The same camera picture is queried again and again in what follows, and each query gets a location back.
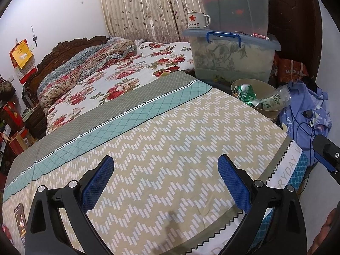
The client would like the dark wooden bed board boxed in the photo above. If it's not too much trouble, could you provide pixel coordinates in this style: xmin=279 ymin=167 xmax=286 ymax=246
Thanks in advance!
xmin=267 ymin=0 xmax=323 ymax=81

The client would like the beige round waste bin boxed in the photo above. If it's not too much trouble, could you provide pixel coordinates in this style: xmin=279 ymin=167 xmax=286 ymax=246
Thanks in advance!
xmin=231 ymin=78 xmax=291 ymax=121

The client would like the brown paper bag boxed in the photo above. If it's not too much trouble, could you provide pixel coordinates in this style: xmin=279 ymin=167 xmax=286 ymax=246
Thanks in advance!
xmin=9 ymin=130 xmax=30 ymax=156

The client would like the patterned folded quilt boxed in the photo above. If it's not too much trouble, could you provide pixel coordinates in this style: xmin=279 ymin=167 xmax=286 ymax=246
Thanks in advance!
xmin=37 ymin=38 xmax=139 ymax=100

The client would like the blue clothing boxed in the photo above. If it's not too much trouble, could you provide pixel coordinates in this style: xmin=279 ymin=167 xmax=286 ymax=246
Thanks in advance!
xmin=278 ymin=81 xmax=332 ymax=149

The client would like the carved wooden headboard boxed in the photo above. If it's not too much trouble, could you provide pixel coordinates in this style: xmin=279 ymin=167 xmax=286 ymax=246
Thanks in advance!
xmin=21 ymin=35 xmax=109 ymax=107

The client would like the white enamel mug red star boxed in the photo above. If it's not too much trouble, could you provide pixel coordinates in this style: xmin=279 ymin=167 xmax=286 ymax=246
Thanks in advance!
xmin=186 ymin=11 xmax=211 ymax=30

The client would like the dark wooden nightstand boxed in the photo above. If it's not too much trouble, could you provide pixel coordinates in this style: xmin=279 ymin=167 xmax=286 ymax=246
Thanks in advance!
xmin=23 ymin=103 xmax=48 ymax=139

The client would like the clear storage box blue handle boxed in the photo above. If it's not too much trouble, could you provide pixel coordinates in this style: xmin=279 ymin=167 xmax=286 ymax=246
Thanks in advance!
xmin=182 ymin=29 xmax=281 ymax=84

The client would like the teal patterned cloth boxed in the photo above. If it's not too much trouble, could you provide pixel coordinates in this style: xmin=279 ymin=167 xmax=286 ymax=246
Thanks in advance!
xmin=288 ymin=153 xmax=310 ymax=192

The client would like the floral paper cup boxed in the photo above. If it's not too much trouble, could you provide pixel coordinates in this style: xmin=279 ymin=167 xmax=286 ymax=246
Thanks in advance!
xmin=259 ymin=93 xmax=283 ymax=111

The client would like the yellow and red wall calendar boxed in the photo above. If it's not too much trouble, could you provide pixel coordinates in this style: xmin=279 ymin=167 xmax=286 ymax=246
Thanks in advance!
xmin=9 ymin=38 xmax=38 ymax=85

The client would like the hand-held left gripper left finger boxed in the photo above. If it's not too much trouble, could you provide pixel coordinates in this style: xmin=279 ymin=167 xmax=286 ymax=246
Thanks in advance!
xmin=24 ymin=155 xmax=115 ymax=255

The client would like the black smartphone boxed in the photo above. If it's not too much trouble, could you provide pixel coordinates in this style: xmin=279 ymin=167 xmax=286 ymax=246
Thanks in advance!
xmin=14 ymin=203 xmax=27 ymax=241

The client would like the orange bag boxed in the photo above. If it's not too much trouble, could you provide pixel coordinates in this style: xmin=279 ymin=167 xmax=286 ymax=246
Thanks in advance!
xmin=273 ymin=54 xmax=310 ymax=85

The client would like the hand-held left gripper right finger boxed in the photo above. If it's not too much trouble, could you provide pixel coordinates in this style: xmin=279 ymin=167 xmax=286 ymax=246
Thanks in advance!
xmin=217 ymin=154 xmax=312 ymax=255

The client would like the leaf patterned curtain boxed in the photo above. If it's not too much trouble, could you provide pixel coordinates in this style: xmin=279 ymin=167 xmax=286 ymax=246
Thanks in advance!
xmin=96 ymin=0 xmax=205 ymax=43

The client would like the clear plastic cup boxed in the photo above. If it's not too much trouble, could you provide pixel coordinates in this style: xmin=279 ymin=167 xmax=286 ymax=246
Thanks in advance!
xmin=271 ymin=86 xmax=292 ymax=104

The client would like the crushed green can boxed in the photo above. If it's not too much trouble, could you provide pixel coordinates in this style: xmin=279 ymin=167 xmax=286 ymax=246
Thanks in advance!
xmin=233 ymin=84 xmax=263 ymax=109

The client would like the dark cable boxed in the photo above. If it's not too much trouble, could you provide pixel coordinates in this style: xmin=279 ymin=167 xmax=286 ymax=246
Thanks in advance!
xmin=291 ymin=106 xmax=319 ymax=165

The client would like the zigzag patterned table cloth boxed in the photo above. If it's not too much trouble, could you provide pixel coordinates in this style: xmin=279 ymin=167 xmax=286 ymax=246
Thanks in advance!
xmin=1 ymin=70 xmax=303 ymax=255

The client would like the floral bed sheet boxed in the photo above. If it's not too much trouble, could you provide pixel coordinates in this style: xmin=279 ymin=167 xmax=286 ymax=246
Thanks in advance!
xmin=45 ymin=41 xmax=196 ymax=136

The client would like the clear storage box teal lid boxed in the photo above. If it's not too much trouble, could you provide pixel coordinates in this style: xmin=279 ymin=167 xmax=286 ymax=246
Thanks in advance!
xmin=192 ymin=0 xmax=271 ymax=36

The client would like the red box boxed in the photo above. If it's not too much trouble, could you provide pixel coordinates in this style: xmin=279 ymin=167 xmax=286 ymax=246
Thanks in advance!
xmin=1 ymin=101 xmax=26 ymax=130

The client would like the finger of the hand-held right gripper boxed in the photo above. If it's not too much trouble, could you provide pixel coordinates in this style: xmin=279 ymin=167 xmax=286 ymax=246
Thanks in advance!
xmin=312 ymin=134 xmax=340 ymax=177

